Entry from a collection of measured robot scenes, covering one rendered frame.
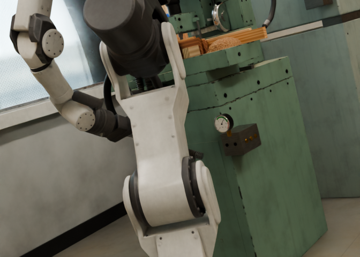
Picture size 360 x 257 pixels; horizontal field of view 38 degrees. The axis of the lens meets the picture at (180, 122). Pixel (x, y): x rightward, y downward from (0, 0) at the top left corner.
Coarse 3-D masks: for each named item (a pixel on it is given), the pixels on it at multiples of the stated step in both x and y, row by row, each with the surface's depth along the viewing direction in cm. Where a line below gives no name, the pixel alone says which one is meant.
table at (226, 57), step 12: (228, 48) 175; (240, 48) 180; (252, 48) 186; (192, 60) 183; (204, 60) 180; (216, 60) 177; (228, 60) 174; (240, 60) 179; (168, 72) 182; (192, 72) 184; (132, 84) 191; (144, 84) 187
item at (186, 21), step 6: (192, 12) 206; (168, 18) 199; (174, 18) 198; (180, 18) 199; (186, 18) 203; (174, 24) 198; (180, 24) 199; (186, 24) 202; (192, 24) 205; (180, 30) 199; (186, 30) 202; (192, 30) 206; (180, 36) 203
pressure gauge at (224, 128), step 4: (216, 116) 175; (220, 116) 174; (224, 116) 173; (228, 116) 174; (216, 120) 175; (220, 120) 174; (224, 120) 173; (228, 120) 172; (232, 120) 174; (216, 124) 176; (220, 124) 175; (224, 124) 174; (228, 124) 173; (232, 124) 174; (216, 128) 176; (220, 128) 175; (224, 128) 174; (228, 128) 173; (220, 132) 175; (224, 132) 174; (228, 132) 176; (228, 136) 176
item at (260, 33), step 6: (252, 30) 183; (258, 30) 181; (264, 30) 181; (228, 36) 190; (234, 36) 188; (240, 36) 186; (246, 36) 185; (252, 36) 183; (258, 36) 182; (264, 36) 181; (210, 42) 195; (246, 42) 185
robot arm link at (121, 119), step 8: (112, 112) 166; (112, 120) 164; (120, 120) 166; (128, 120) 169; (104, 128) 162; (112, 128) 164; (120, 128) 166; (128, 128) 168; (104, 136) 165; (112, 136) 170; (120, 136) 170
